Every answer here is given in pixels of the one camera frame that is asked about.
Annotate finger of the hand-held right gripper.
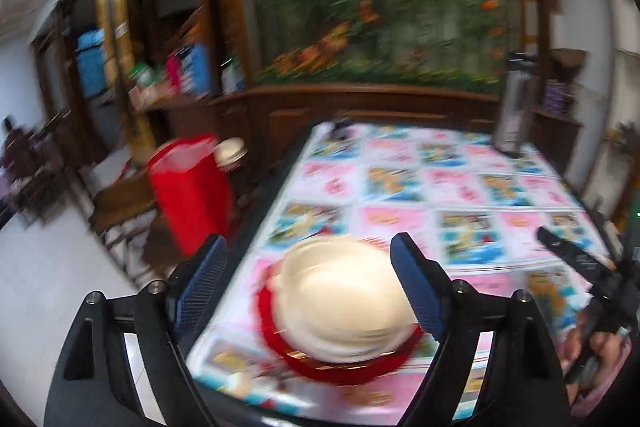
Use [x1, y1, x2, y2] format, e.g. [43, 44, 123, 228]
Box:
[536, 226, 617, 280]

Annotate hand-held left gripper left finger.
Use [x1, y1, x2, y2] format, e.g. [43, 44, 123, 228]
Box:
[44, 234, 231, 427]

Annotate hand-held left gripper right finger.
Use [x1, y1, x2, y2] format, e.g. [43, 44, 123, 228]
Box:
[389, 232, 572, 427]

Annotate large cream ribbed bowl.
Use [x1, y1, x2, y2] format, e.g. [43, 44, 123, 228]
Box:
[275, 238, 422, 364]

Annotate red plate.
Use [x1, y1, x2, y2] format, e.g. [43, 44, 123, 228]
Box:
[256, 274, 427, 384]

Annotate person's right hand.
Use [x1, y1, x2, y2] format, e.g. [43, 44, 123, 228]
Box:
[587, 329, 632, 370]

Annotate red plastic bin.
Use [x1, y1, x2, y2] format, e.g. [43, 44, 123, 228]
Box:
[146, 134, 235, 258]

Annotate printed fruit tablecloth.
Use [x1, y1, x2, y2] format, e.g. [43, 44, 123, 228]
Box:
[192, 122, 616, 413]

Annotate wooden chair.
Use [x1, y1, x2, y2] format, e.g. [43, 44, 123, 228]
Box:
[89, 167, 168, 280]

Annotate cream lidded jar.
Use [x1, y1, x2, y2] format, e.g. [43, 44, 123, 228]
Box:
[214, 137, 249, 172]

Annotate stainless steel thermos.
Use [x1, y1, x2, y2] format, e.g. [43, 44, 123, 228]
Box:
[492, 51, 540, 158]

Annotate purple box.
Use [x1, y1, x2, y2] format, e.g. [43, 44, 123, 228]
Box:
[544, 79, 577, 114]

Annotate wooden cabinet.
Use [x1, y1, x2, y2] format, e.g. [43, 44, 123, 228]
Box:
[95, 0, 586, 188]

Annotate blue and pink packages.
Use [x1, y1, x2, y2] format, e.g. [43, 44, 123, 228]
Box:
[167, 44, 211, 98]

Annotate green packet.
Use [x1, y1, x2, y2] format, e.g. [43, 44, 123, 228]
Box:
[131, 62, 162, 88]

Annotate light blue panel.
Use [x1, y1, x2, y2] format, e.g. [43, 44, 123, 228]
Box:
[76, 29, 108, 98]

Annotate floral wall picture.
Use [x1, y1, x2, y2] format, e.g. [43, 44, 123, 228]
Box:
[247, 0, 523, 94]

